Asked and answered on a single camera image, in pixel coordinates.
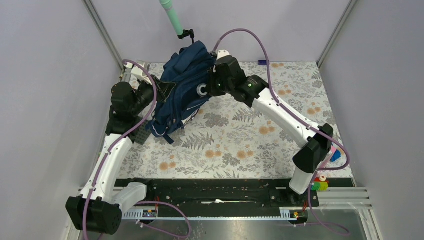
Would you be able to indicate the aluminium frame rail right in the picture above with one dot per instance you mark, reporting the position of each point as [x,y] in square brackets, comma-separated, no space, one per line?
[337,30]

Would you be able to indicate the small purple block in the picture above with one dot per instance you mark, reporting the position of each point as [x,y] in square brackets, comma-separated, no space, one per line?
[262,62]

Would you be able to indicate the navy blue backpack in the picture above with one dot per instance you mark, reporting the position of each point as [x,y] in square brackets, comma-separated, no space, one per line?
[184,72]

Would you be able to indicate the aluminium frame rail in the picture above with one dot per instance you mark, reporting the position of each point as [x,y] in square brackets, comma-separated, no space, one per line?
[100,70]
[337,30]

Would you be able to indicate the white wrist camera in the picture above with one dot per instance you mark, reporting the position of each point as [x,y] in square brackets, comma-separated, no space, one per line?
[222,53]
[139,73]

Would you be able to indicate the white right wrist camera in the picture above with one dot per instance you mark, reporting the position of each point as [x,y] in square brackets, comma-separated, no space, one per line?
[222,53]

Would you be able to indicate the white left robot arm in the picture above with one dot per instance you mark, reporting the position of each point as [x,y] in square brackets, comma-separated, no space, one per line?
[97,209]

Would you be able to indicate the grey studded building baseplate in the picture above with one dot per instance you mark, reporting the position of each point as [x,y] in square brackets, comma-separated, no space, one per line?
[141,134]

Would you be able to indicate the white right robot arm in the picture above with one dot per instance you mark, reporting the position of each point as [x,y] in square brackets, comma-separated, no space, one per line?
[314,140]

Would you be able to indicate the aluminium frame rail left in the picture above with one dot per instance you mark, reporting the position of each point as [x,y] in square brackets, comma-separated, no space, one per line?
[100,70]

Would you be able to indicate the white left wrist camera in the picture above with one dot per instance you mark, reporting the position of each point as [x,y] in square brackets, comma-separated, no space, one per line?
[139,73]

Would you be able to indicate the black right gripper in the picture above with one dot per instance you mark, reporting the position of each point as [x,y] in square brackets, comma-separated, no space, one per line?
[211,90]

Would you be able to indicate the clear tape roll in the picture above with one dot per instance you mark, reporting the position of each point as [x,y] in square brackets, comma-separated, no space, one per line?
[202,90]

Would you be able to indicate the green microphone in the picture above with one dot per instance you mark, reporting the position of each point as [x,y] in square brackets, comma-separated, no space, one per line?
[172,16]

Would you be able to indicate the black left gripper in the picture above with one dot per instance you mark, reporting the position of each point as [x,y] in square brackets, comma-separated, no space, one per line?
[163,89]

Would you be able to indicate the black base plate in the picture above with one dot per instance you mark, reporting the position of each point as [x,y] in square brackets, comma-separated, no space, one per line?
[225,197]

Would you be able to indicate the blue toy block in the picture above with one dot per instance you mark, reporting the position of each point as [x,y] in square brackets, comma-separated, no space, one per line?
[336,156]

